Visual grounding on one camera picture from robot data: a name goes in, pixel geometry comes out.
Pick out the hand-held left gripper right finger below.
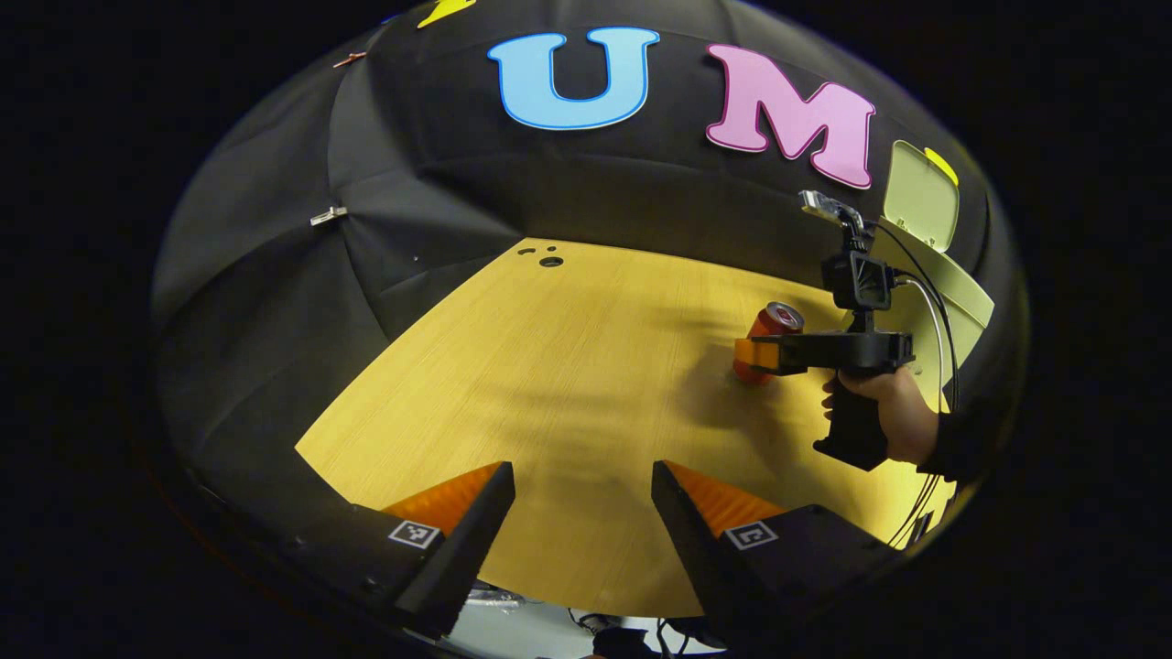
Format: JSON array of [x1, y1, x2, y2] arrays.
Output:
[[652, 460, 903, 642]]

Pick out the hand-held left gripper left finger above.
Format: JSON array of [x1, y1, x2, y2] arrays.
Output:
[[293, 460, 516, 640]]

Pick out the red pop can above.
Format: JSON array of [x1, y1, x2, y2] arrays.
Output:
[[732, 301, 807, 385]]

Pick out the pale green garbage bin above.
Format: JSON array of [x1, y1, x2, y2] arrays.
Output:
[[884, 139, 996, 413]]

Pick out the black backdrop cloth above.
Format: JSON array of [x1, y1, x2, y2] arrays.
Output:
[[151, 0, 1031, 550]]

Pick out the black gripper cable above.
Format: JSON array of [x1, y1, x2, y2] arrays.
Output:
[[870, 222, 960, 548]]

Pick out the tangled black cable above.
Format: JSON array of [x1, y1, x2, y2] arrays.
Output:
[[566, 606, 724, 658]]

